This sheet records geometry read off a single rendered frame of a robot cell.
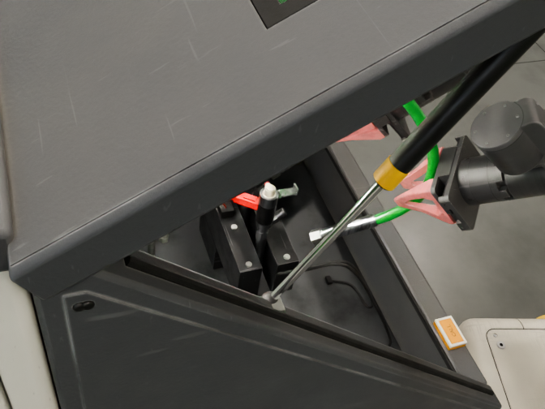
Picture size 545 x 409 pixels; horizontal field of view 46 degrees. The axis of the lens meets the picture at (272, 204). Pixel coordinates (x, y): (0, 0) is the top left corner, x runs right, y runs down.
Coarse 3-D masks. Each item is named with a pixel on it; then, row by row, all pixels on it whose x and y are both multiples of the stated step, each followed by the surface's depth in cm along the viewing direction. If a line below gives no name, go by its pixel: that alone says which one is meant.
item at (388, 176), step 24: (528, 48) 40; (480, 72) 41; (504, 72) 41; (456, 96) 42; (480, 96) 42; (432, 120) 44; (456, 120) 43; (408, 144) 45; (432, 144) 44; (384, 168) 46; (408, 168) 46; (288, 288) 55
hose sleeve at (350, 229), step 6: (366, 216) 87; (372, 216) 86; (354, 222) 87; (360, 222) 86; (366, 222) 86; (372, 222) 86; (324, 228) 89; (330, 228) 88; (348, 228) 87; (354, 228) 87; (360, 228) 87; (366, 228) 87; (324, 234) 88; (342, 234) 88; (348, 234) 88
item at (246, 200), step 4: (244, 192) 98; (236, 196) 97; (240, 196) 97; (244, 196) 97; (248, 196) 97; (252, 196) 97; (256, 196) 98; (236, 200) 97; (240, 200) 97; (244, 200) 97; (248, 200) 97; (252, 200) 97; (256, 200) 97; (244, 204) 97; (248, 204) 97; (252, 204) 97; (256, 204) 97; (252, 208) 97; (256, 208) 97
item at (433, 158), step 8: (408, 104) 71; (416, 104) 72; (408, 112) 73; (416, 112) 72; (416, 120) 73; (432, 152) 76; (432, 160) 77; (432, 168) 78; (432, 176) 79; (416, 200) 83; (400, 208) 84; (376, 216) 86; (384, 216) 85; (392, 216) 85; (400, 216) 85
